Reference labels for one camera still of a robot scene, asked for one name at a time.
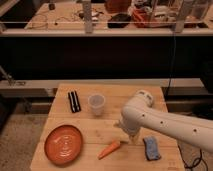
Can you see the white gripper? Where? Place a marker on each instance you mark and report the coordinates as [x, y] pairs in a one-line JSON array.
[[132, 131]]

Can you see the orange pepper with green stem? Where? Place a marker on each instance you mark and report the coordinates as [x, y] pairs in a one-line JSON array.
[[111, 148]]

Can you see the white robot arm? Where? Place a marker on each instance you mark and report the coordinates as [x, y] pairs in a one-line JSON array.
[[138, 112]]

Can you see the blue sponge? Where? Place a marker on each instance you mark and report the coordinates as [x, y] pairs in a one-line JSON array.
[[151, 148]]

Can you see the clear plastic cup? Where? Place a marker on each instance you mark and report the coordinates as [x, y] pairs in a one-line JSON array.
[[96, 104]]

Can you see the black rectangular case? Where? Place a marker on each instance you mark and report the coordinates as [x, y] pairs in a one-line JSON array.
[[74, 102]]

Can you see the orange round plate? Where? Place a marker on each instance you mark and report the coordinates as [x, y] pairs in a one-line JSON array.
[[63, 145]]

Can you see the black bowl on bench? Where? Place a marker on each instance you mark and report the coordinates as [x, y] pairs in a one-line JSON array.
[[119, 20]]

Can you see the grey metal post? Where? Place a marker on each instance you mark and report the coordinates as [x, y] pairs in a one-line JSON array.
[[87, 10], [184, 11]]

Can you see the grey metal post right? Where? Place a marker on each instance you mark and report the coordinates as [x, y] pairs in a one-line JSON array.
[[184, 11]]

